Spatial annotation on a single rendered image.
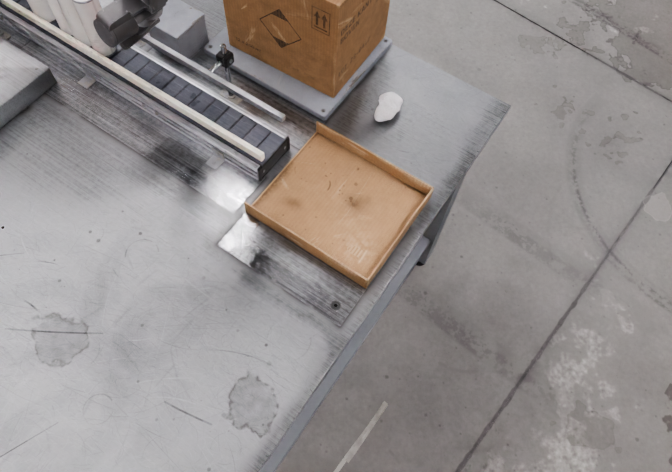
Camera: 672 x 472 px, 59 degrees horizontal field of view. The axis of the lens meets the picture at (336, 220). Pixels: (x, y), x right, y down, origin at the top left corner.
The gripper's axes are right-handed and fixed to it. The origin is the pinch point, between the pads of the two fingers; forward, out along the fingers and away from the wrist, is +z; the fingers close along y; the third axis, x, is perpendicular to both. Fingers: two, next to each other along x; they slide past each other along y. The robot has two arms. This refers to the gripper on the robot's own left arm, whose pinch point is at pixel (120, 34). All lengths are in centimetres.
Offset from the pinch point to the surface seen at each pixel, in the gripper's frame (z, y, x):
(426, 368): 13, -7, 133
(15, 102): 15.7, 23.1, -3.4
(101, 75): 8.8, 6.7, 3.7
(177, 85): -2.4, -0.9, 15.5
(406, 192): -35, -10, 61
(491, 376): 1, -17, 147
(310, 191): -24, 2, 48
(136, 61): 5.5, -0.7, 6.2
